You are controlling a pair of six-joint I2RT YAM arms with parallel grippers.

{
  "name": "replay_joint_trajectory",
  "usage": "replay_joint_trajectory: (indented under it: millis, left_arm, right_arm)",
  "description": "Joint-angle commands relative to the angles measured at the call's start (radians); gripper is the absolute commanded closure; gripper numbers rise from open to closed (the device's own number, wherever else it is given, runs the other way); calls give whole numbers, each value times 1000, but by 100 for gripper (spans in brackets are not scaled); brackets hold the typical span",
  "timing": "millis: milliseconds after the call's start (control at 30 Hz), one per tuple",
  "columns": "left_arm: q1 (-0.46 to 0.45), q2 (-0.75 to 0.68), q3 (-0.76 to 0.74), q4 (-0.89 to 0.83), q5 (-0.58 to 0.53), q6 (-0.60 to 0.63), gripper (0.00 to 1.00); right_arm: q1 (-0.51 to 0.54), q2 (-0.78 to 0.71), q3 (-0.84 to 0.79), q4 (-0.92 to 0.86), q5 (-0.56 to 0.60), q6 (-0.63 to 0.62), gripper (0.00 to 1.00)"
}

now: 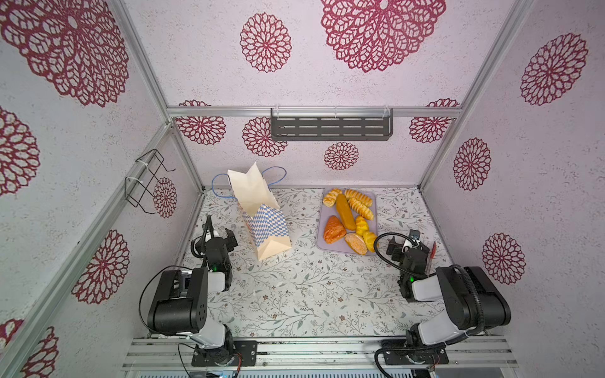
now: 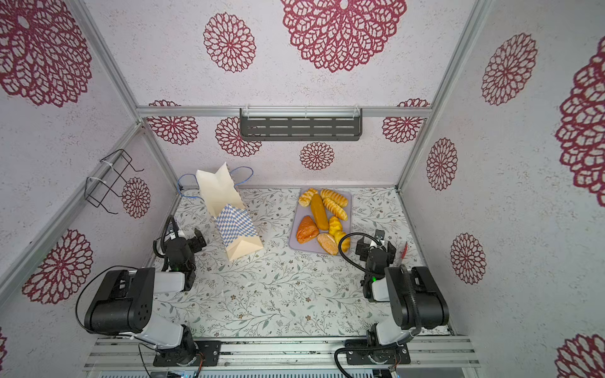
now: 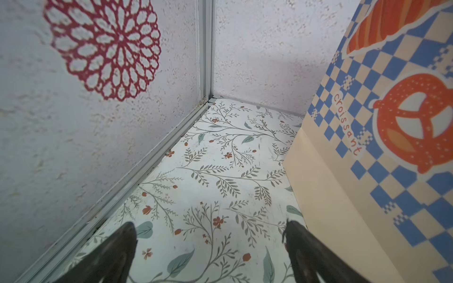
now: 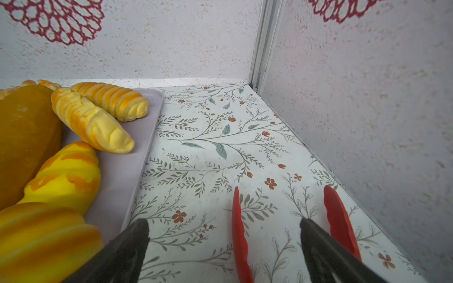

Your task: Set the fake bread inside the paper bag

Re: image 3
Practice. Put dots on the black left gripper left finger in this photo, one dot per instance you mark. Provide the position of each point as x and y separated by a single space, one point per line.
110 262

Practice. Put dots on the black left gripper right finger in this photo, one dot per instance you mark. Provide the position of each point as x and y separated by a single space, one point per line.
312 261

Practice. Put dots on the checkered paper bakery bag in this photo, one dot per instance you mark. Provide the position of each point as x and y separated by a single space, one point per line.
372 165

